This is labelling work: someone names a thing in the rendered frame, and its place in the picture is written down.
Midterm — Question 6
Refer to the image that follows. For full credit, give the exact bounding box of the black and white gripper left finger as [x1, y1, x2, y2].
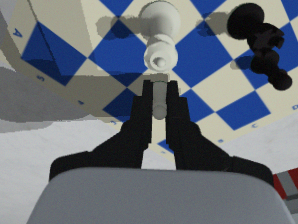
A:
[49, 80, 153, 181]

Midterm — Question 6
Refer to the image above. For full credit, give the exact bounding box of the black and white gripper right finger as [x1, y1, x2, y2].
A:
[165, 80, 274, 188]

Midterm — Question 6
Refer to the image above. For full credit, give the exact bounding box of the blue and cream chessboard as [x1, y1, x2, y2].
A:
[0, 0, 298, 146]

